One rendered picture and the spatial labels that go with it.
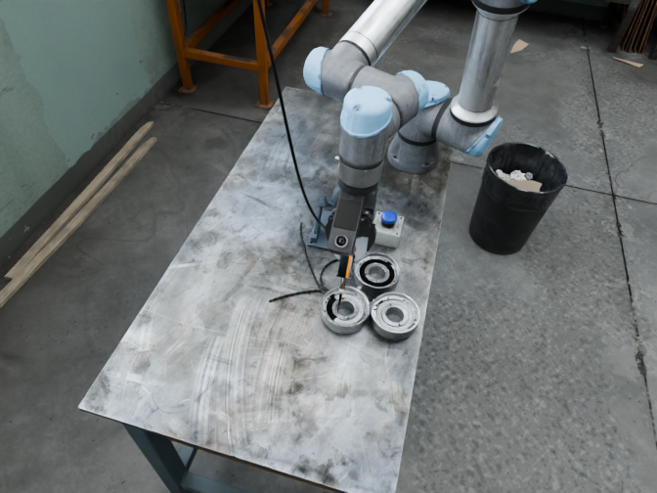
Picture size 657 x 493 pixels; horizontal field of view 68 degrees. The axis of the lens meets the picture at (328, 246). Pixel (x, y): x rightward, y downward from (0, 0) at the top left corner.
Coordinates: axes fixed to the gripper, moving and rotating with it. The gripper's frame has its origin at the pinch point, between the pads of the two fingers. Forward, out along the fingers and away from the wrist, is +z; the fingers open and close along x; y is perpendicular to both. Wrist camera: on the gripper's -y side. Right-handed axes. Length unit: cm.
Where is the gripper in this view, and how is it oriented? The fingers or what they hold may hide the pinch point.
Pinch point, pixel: (347, 258)
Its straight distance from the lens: 97.4
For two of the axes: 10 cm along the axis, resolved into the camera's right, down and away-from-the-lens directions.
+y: 2.2, -7.2, 6.5
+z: -0.5, 6.6, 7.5
